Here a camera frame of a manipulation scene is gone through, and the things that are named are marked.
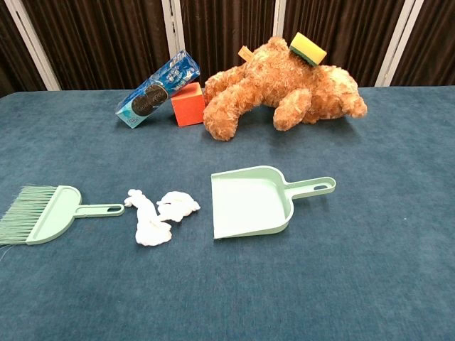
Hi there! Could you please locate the dark curtain partition screen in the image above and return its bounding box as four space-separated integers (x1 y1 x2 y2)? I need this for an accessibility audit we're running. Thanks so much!
390 0 455 88
0 0 61 99
275 0 417 88
173 0 289 88
21 0 182 92

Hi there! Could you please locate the small white paper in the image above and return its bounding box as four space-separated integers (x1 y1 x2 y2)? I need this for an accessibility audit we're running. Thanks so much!
156 190 202 224

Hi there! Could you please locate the mint green hand brush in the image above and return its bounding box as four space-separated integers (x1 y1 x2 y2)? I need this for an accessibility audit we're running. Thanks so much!
0 184 126 247

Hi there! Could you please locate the brown teddy bear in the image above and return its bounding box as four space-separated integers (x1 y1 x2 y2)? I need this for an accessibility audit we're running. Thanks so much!
202 36 368 142

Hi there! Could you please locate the orange cube block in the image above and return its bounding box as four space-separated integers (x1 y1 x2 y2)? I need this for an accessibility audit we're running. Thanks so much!
171 82 206 128

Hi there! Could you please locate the teal felt table cover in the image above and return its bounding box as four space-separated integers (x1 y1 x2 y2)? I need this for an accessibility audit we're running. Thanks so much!
0 85 455 341

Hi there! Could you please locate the blue cookie box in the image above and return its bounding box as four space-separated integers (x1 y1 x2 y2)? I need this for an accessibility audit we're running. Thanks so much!
114 50 200 129

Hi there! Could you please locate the mint green dustpan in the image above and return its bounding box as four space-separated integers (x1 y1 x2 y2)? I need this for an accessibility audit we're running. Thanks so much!
210 165 337 240

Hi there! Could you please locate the yellow green sponge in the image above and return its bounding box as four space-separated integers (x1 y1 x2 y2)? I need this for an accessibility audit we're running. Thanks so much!
289 32 328 67

